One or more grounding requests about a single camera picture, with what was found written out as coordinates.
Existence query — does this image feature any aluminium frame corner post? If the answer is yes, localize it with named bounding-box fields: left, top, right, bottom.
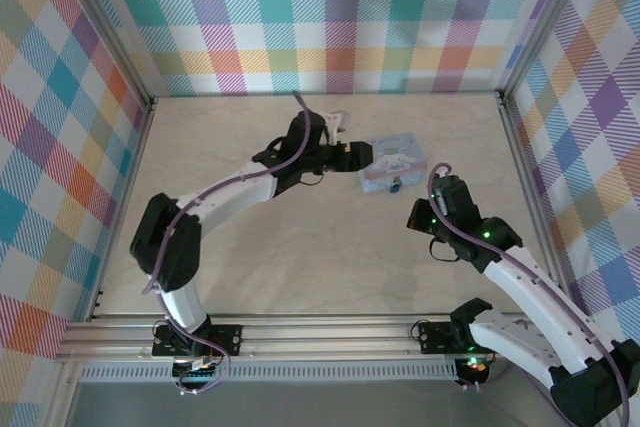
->
left=497, top=0, right=592, bottom=98
left=58, top=0, right=157, bottom=104

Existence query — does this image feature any light blue cartoon tin box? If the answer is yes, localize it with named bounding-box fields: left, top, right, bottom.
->
left=356, top=130, right=427, bottom=195

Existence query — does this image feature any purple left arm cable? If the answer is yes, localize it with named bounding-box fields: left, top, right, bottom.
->
left=142, top=92, right=314, bottom=397

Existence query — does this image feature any wide aluminium base rail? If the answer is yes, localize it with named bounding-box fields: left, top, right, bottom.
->
left=53, top=312, right=599, bottom=364

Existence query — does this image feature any aluminium side rail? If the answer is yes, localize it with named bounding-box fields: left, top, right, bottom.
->
left=495, top=89, right=574, bottom=301
left=85, top=95, right=158, bottom=323

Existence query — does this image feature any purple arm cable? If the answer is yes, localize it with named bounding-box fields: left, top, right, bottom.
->
left=142, top=92, right=314, bottom=397
left=428, top=161, right=632, bottom=427

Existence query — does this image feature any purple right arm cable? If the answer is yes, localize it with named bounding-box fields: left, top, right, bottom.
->
left=428, top=161, right=632, bottom=427

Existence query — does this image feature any slotted grey cable tray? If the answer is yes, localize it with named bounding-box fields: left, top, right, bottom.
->
left=78, top=364, right=462, bottom=384

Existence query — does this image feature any thin black right gripper cable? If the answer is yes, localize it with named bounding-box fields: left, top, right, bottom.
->
left=428, top=239, right=460, bottom=264

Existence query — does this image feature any small control circuit board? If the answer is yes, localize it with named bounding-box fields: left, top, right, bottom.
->
left=171, top=355, right=222, bottom=379
left=460, top=355, right=490, bottom=374

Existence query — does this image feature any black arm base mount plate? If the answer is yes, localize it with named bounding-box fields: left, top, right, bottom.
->
left=416, top=320, right=482, bottom=354
left=151, top=323, right=244, bottom=357

